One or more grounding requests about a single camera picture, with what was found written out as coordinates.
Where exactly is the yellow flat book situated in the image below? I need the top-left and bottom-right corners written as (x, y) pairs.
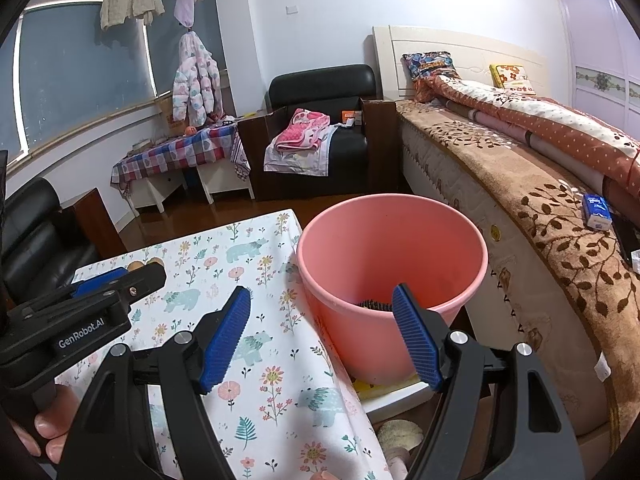
top-left (352, 377), bottom-right (432, 402)

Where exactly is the checkered cloth side table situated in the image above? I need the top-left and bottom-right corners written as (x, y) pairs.
top-left (111, 122), bottom-right (251, 197)

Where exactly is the brown paper bag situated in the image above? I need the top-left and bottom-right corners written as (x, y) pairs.
top-left (160, 97), bottom-right (186, 136)

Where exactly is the bed with patterned blankets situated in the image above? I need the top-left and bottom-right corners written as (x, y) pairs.
top-left (415, 75), bottom-right (640, 197)
top-left (397, 100), bottom-right (640, 442)

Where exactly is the white desk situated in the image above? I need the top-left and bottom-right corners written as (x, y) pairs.
top-left (127, 160), bottom-right (256, 214)

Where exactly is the white printed cloth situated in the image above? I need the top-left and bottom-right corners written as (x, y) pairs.
top-left (263, 125), bottom-right (341, 177)

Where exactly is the floral bear tablecloth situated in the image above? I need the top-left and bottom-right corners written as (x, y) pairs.
top-left (52, 209), bottom-right (397, 480)

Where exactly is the pink hanging cloth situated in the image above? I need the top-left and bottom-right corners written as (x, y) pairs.
top-left (174, 0), bottom-right (205, 29)

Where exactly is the colourful patterned pillow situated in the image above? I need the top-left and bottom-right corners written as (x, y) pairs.
top-left (402, 51), bottom-right (461, 84)

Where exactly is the white bed mattress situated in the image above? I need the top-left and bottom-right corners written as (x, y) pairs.
top-left (400, 120), bottom-right (623, 436)

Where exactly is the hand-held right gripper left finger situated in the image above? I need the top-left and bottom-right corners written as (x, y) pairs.
top-left (72, 285), bottom-right (252, 480)

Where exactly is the pink plastic bucket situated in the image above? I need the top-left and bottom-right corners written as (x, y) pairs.
top-left (296, 192), bottom-right (490, 386)

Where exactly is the pastel puffer jacket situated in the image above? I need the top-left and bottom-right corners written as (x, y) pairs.
top-left (171, 32), bottom-right (225, 129)

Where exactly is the blue tissue pack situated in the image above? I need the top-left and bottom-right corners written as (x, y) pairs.
top-left (581, 194), bottom-right (614, 231)

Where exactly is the lilac wardrobe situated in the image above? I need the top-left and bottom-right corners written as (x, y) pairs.
top-left (557, 0), bottom-right (640, 127)

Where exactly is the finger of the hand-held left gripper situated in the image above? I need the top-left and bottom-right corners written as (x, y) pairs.
top-left (14, 262), bottom-right (167, 323)
top-left (70, 266), bottom-right (130, 299)

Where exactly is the beige fuzzy round object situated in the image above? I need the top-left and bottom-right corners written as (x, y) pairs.
top-left (377, 420), bottom-right (425, 455)

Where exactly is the black leather armchair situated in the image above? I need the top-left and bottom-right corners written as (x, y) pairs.
top-left (237, 64), bottom-right (399, 202)
top-left (0, 177), bottom-right (127, 307)

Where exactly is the person's left hand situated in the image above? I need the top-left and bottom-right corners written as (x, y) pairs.
top-left (10, 384), bottom-right (77, 466)

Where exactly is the yellow flower pillow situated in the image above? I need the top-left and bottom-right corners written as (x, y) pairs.
top-left (489, 63), bottom-right (536, 96)

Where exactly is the cream bed headboard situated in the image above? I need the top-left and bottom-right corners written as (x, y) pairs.
top-left (372, 25), bottom-right (552, 104)

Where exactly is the pink folded blanket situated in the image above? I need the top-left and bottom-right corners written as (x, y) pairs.
top-left (276, 108), bottom-right (331, 154)

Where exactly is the beige hanging garment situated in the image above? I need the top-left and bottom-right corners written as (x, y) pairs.
top-left (100, 0), bottom-right (165, 31)

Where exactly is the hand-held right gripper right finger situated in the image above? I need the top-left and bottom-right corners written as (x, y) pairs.
top-left (391, 282), bottom-right (586, 480)

